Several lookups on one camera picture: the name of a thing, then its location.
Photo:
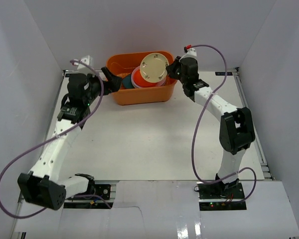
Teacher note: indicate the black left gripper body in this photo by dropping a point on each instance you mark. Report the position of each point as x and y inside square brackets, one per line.
[105, 82]

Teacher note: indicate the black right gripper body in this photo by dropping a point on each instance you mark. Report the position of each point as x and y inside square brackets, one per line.
[175, 71]

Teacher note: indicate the teal square plate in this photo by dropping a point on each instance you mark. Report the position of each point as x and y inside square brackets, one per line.
[127, 82]

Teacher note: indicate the pink round plate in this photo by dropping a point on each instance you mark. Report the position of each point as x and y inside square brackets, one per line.
[160, 83]

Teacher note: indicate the beige floral round plate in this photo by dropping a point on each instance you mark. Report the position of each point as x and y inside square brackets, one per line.
[153, 67]

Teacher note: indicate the orange round plate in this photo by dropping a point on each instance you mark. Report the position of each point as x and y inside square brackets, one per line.
[140, 81]

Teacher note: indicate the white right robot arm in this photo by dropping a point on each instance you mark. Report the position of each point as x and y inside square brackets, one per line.
[236, 131]

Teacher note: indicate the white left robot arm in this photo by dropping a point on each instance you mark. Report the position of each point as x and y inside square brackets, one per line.
[41, 185]

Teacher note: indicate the orange plastic bin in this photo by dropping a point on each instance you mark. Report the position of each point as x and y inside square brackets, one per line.
[122, 65]

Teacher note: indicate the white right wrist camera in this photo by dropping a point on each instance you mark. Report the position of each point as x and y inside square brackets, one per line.
[189, 51]

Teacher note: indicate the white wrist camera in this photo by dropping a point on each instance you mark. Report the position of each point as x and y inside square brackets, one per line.
[87, 60]
[189, 51]

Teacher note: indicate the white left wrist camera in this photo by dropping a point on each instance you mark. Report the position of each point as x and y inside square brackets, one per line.
[87, 60]

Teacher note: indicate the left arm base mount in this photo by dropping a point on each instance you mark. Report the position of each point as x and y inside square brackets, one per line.
[100, 197]

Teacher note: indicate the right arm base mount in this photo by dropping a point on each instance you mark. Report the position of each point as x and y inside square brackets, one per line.
[212, 199]

